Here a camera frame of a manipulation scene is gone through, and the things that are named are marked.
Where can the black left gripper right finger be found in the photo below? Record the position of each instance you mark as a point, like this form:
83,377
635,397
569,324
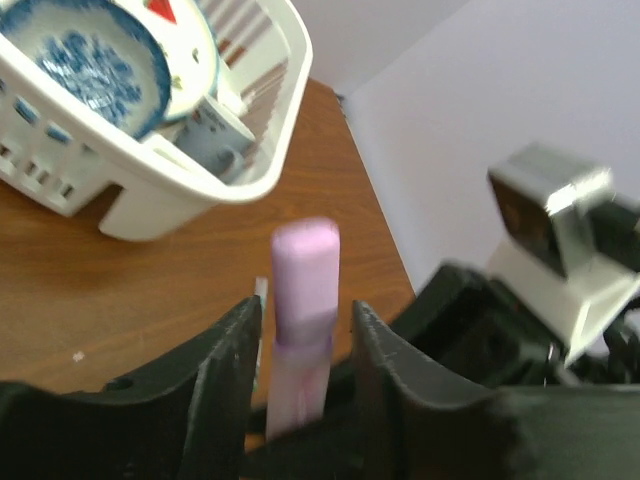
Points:
421,421

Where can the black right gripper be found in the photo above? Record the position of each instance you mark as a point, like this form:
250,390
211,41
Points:
477,328

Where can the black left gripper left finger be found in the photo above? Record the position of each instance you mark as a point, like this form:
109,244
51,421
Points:
180,416

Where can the purple highlighter cap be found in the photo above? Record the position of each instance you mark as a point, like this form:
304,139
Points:
305,260

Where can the pink highlighter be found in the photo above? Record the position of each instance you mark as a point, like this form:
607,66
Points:
298,386

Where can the green fineliner pen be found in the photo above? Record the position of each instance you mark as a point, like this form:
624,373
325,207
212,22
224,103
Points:
261,291

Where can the white mug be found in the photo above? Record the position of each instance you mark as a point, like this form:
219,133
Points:
214,137

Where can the white plastic dish basket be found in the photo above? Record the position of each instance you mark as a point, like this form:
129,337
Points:
62,156

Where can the blue white patterned bowl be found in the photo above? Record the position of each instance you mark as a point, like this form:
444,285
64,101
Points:
100,53

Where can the white plate red decorations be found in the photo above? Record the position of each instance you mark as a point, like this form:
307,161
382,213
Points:
190,49

